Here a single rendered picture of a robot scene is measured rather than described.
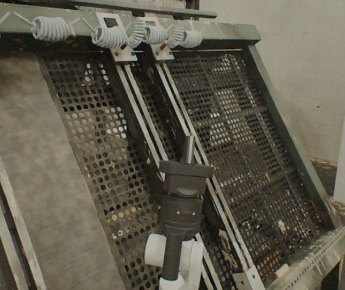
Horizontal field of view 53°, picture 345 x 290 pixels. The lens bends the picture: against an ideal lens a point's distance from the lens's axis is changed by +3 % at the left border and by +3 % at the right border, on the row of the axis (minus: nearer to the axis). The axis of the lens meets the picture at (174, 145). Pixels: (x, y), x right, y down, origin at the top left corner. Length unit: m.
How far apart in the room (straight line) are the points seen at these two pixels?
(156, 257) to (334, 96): 5.38
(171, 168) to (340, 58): 5.32
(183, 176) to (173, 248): 0.15
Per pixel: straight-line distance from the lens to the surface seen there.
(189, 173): 0.72
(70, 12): 1.30
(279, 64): 6.35
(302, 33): 6.18
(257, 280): 1.42
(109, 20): 1.35
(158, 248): 0.76
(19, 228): 0.96
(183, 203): 0.72
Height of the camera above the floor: 1.83
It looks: 16 degrees down
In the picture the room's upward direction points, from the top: straight up
